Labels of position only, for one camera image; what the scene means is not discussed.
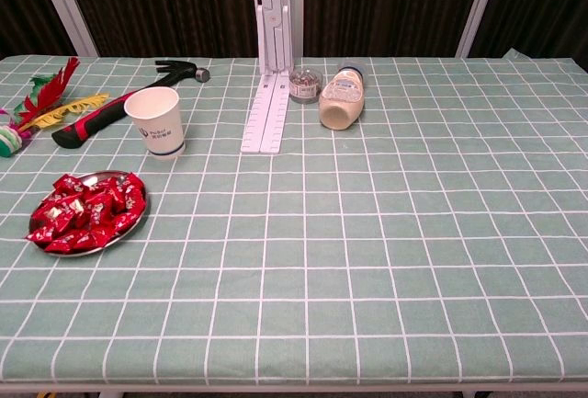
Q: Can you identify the colourful feather shuttlecock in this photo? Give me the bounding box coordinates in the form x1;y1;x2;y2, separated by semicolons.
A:
0;56;111;159

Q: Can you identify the red candy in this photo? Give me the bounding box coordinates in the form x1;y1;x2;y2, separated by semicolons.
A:
113;172;147;204
52;174;89;196
44;236;88;255
26;226;59;245
109;211;143;233
34;204;77;227
85;193;116;229

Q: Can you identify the white paper cup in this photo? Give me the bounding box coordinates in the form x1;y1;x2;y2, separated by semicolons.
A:
123;86;187;161

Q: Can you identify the white slanted frame post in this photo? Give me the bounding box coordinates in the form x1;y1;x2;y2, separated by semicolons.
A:
29;0;100;58
455;0;504;58

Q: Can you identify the cream mayonnaise squeeze bottle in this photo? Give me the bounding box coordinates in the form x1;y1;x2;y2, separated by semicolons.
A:
318;61;368;131

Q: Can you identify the white upright frame post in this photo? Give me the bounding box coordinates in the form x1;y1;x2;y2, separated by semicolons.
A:
249;0;305;59

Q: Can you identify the black red claw hammer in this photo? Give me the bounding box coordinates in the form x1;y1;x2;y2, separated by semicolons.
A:
51;60;211;150

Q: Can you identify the white folding stand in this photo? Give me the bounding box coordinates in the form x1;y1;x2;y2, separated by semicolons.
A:
240;0;292;155

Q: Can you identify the dark brown pleated curtain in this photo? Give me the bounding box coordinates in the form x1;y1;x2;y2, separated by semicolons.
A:
58;0;256;59
468;0;588;71
302;0;489;58
0;0;77;60

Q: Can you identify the round metal plate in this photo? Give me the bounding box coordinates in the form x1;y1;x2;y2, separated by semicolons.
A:
28;170;149;257

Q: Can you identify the green checked tablecloth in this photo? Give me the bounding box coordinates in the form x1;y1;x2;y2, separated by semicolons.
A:
0;54;588;383

